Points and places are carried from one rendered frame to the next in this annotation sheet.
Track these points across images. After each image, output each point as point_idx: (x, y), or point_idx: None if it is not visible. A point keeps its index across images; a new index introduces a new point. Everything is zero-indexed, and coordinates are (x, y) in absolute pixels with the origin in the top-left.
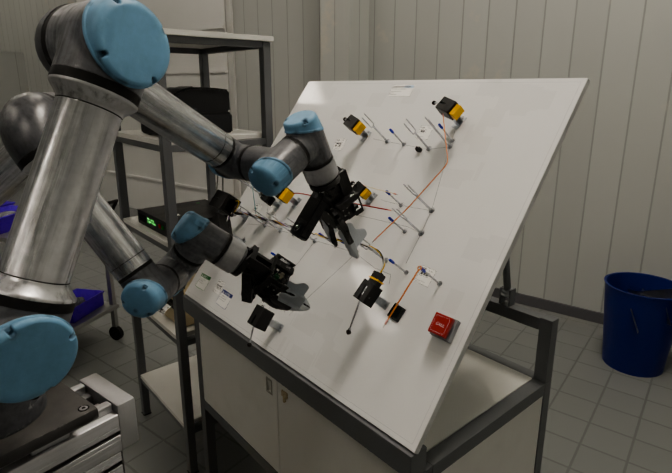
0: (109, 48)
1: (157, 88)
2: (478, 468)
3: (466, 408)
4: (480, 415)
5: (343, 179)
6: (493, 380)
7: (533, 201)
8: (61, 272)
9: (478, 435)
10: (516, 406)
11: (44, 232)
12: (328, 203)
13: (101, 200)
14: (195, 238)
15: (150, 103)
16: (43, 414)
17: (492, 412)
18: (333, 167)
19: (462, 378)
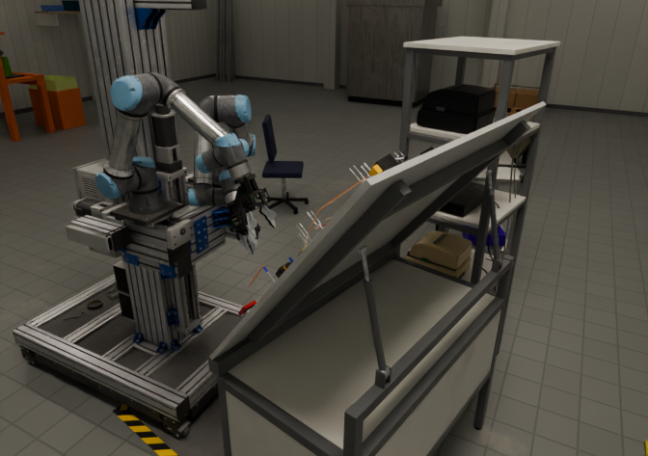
0: (112, 96)
1: (183, 107)
2: (265, 436)
3: (290, 401)
4: (282, 409)
5: (246, 182)
6: (337, 422)
7: (292, 267)
8: (115, 165)
9: (259, 408)
10: (301, 437)
11: (111, 150)
12: (240, 193)
13: (201, 149)
14: (220, 182)
15: (179, 113)
16: (145, 214)
17: (286, 416)
18: (233, 172)
19: (336, 401)
